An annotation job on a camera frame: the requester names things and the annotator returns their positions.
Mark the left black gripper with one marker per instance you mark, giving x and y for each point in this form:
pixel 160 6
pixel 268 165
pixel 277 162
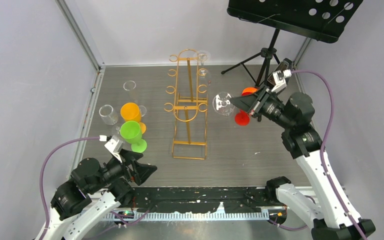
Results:
pixel 142 171

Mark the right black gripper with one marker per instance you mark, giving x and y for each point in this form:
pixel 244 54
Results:
pixel 250 103

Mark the red wine glass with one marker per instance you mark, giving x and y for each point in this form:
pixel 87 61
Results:
pixel 242 118

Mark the clear wine glass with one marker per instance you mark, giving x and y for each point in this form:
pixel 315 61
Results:
pixel 131 88
pixel 222 104
pixel 204 73
pixel 110 117

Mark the green wine glass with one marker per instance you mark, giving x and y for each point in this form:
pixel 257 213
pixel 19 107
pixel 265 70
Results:
pixel 131 132

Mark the yellow wine glass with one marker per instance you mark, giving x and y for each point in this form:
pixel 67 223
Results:
pixel 131 112

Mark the gold wire glass rack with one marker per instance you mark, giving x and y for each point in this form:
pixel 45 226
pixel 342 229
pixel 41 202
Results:
pixel 189 107

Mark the clear wine glass front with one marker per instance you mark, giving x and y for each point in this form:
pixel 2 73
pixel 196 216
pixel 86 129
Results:
pixel 131 88

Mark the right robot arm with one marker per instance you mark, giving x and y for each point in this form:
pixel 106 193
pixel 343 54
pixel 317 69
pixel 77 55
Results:
pixel 333 217

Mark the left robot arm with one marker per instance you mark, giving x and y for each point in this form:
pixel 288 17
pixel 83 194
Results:
pixel 93 190

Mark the clear wine glass back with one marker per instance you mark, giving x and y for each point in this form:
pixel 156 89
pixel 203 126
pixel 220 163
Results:
pixel 204 73

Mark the orange toy track piece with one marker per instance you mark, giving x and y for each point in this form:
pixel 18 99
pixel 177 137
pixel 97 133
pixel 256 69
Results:
pixel 248 91

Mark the black metronome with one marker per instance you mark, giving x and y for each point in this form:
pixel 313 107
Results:
pixel 285 64

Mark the black music stand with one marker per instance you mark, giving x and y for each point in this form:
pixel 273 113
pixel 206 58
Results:
pixel 320 20

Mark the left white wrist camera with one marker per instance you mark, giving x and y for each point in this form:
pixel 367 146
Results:
pixel 113 145

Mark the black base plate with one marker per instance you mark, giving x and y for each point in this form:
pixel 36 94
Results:
pixel 201 200

